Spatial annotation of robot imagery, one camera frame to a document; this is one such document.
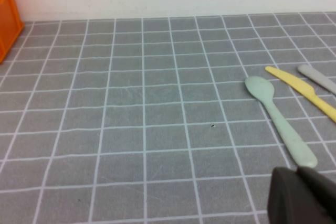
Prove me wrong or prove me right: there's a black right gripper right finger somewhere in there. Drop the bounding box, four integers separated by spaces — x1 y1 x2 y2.
298 165 336 224

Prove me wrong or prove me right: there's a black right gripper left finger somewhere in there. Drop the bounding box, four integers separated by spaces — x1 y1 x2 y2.
267 166 311 224

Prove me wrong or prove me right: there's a grey plastic cutlery piece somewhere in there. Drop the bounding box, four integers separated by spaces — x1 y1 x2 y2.
297 63 336 95

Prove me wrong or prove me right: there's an orange plastic cutlery holder crate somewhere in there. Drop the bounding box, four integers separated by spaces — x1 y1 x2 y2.
0 0 25 65

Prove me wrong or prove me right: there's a pale green plastic spoon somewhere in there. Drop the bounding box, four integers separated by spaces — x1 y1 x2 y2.
245 76 318 169

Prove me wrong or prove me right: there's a yellow plastic knife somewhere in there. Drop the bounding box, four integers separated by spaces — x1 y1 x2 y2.
265 66 336 124

